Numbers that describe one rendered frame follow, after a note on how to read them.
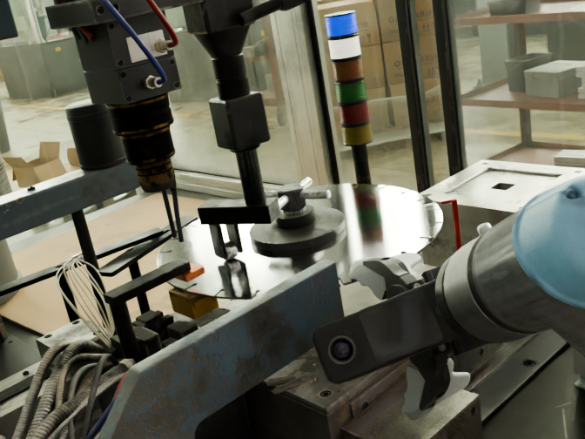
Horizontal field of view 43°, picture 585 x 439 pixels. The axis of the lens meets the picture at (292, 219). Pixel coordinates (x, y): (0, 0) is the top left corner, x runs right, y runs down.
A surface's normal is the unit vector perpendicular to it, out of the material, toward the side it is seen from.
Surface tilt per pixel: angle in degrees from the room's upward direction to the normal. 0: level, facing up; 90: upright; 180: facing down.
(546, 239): 76
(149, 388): 90
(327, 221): 5
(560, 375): 0
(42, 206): 90
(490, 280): 85
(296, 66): 90
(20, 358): 0
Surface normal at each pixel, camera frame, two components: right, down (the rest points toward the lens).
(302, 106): -0.71, 0.35
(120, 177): 0.68, 0.14
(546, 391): -0.17, -0.93
